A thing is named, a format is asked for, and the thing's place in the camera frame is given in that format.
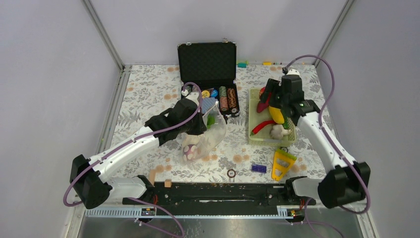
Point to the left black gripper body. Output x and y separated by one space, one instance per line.
194 126

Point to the white toy mushroom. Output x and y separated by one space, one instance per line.
278 132

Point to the small wooden cube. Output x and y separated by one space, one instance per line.
168 183

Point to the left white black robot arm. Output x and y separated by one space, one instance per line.
91 182

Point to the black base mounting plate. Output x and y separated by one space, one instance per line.
224 199

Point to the clear dotted zip top bag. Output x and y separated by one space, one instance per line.
211 138

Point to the wooden cone block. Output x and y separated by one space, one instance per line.
152 176

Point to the yellow triangular plastic tool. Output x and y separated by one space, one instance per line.
282 163

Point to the purple toy onion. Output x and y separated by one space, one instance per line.
190 152

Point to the blue toy brick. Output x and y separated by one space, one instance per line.
259 168

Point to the green toy leaf vegetable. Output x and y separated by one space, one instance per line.
211 120

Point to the black poker chip case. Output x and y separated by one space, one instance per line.
212 65

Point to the green toy block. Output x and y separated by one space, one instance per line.
242 64

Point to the green plastic basket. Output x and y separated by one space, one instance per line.
263 137

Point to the yellow toy corn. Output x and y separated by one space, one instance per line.
276 115

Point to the red toy tomato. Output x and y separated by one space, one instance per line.
261 92

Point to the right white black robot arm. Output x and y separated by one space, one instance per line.
346 180

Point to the dark red toy sweet potato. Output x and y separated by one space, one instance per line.
262 106

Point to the floral table mat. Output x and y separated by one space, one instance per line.
151 89

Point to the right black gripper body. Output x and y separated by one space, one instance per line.
277 98

